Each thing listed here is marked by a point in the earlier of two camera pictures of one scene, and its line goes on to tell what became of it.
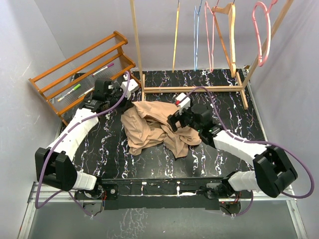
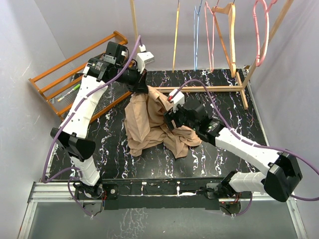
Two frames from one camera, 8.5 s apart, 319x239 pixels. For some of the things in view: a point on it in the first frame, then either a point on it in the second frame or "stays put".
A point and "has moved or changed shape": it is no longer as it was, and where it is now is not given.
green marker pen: [74, 88] stays put
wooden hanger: [230, 9] stays put
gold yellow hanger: [176, 37] stays put
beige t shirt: [146, 126] has moved or changed shape
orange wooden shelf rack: [66, 85] stays put
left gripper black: [127, 104] to [139, 84]
